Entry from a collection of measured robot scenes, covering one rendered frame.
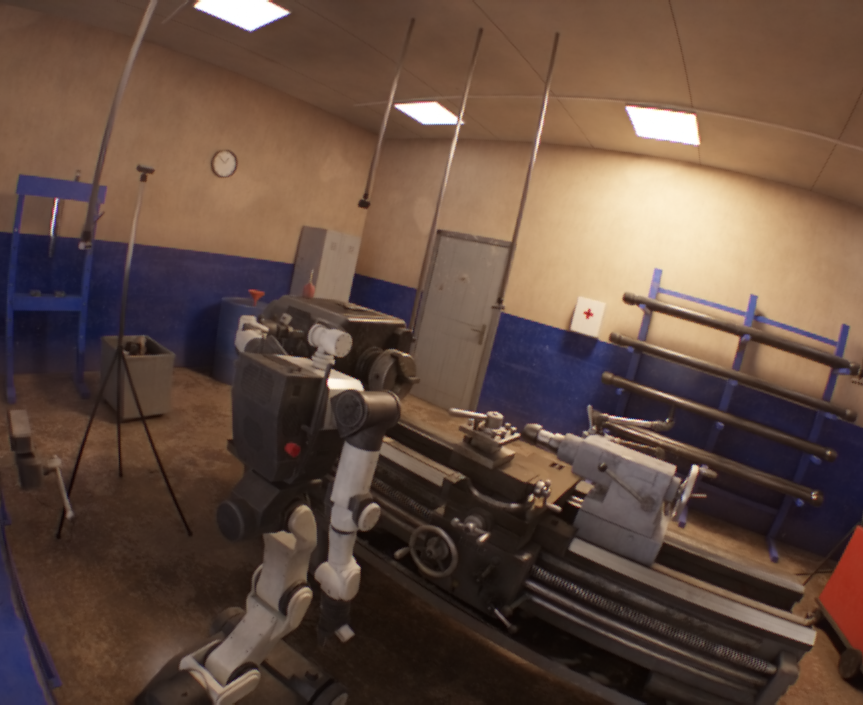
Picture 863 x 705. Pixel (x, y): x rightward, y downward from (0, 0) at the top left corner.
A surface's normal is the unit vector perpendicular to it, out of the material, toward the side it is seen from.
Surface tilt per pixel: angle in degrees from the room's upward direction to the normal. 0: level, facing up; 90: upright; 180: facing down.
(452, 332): 90
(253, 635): 37
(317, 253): 90
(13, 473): 90
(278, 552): 86
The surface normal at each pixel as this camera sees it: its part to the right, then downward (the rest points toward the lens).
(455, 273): -0.58, 0.02
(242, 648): -0.11, -0.73
